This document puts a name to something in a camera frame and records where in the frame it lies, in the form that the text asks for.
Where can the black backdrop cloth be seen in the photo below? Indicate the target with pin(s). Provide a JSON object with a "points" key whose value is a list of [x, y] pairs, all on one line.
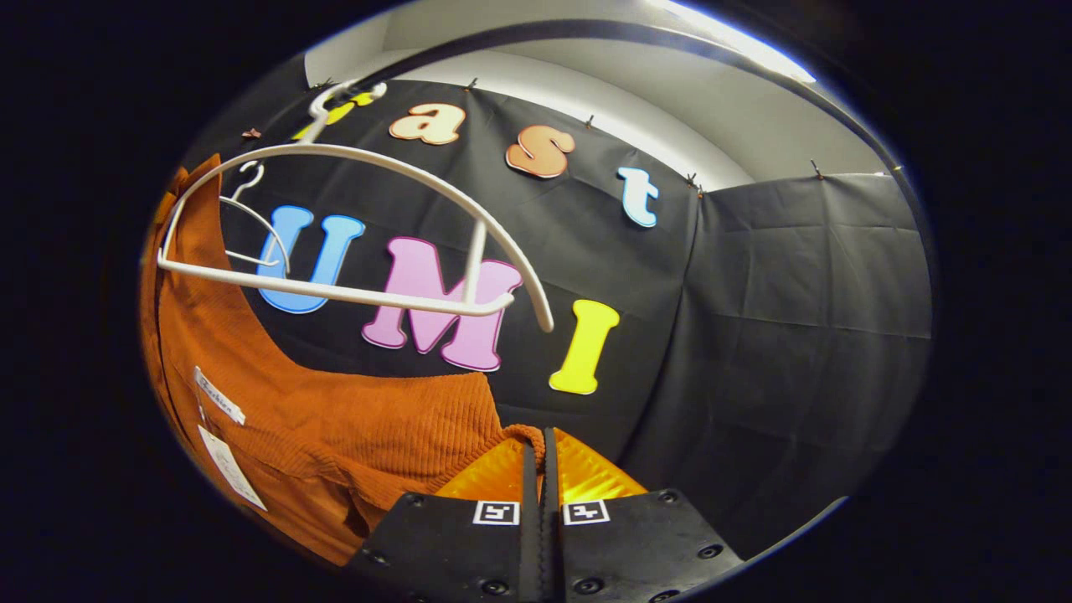
{"points": [[796, 293]]}

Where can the row of black clips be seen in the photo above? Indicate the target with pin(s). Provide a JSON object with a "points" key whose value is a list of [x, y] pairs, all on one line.
{"points": [[693, 182]]}

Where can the white clothes hanger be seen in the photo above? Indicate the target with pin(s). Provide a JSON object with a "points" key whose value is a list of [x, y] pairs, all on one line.
{"points": [[476, 260], [266, 224]]}

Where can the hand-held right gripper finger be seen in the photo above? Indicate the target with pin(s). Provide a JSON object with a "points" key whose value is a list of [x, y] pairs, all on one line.
{"points": [[529, 544], [550, 544]]}

